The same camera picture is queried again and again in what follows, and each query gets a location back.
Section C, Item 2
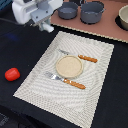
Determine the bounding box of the knife with wooden handle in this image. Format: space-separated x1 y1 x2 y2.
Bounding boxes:
58 49 98 63

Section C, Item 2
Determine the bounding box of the grey frying pan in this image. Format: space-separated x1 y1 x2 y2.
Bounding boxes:
57 2 78 20

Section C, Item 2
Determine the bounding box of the fork with wooden handle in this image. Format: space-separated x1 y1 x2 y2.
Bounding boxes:
45 72 86 89

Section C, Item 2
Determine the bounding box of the beige bowl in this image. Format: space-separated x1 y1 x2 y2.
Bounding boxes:
119 5 128 30

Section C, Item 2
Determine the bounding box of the beige woven placemat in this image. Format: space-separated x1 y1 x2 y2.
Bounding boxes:
14 31 114 128

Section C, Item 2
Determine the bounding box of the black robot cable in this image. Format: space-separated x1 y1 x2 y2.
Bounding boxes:
0 17 21 26

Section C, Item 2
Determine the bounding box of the red toy sausage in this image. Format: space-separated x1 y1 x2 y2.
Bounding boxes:
5 68 20 81

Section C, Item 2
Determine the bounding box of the round beige wooden plate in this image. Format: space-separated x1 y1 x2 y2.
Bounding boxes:
56 55 83 78

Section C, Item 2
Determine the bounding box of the dark grey cooking pot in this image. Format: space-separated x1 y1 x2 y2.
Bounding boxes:
80 2 105 24

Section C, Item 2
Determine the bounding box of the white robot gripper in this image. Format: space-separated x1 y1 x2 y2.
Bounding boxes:
12 0 63 24

